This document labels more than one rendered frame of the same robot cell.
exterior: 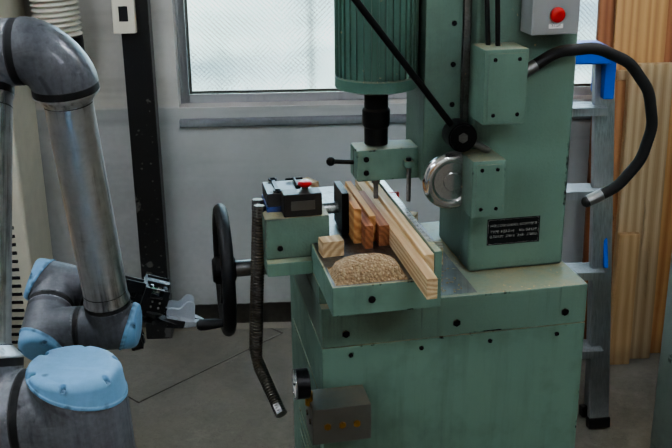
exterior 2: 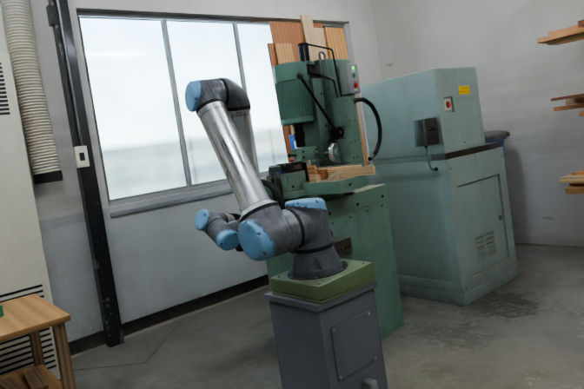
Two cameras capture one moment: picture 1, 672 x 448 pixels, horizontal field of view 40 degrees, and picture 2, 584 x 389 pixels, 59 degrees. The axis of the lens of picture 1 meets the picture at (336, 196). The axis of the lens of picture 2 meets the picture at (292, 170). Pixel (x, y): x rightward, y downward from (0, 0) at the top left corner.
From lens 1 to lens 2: 168 cm
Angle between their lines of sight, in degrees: 39
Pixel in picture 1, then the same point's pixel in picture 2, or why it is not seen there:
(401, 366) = (346, 226)
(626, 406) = not seen: hidden behind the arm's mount
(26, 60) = (234, 91)
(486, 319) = (364, 201)
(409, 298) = (358, 183)
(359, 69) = (299, 112)
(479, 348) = (364, 214)
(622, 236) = not seen: hidden behind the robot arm
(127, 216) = (86, 276)
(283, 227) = (292, 176)
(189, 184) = (119, 249)
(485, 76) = (344, 106)
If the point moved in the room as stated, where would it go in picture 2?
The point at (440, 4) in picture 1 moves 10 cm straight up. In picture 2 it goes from (316, 87) to (314, 68)
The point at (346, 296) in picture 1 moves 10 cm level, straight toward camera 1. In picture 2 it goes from (343, 183) to (358, 183)
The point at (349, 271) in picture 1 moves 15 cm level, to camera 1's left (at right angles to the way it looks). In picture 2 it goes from (340, 174) to (315, 180)
